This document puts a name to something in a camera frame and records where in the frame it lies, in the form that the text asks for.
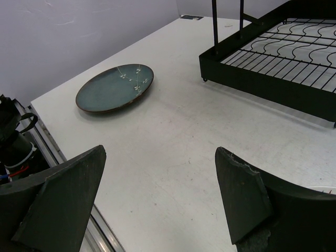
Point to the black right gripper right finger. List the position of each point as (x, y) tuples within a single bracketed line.
[(267, 213)]

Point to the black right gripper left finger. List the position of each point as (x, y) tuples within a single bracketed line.
[(49, 210)]

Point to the white plate green red rim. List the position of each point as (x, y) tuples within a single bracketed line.
[(324, 189)]

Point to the dark teal round plate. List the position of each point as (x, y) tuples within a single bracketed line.
[(114, 88)]

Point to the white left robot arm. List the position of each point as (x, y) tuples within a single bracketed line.
[(20, 158)]

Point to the aluminium front frame rail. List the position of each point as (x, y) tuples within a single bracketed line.
[(98, 233)]

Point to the black wire dish rack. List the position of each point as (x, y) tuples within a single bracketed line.
[(287, 56)]

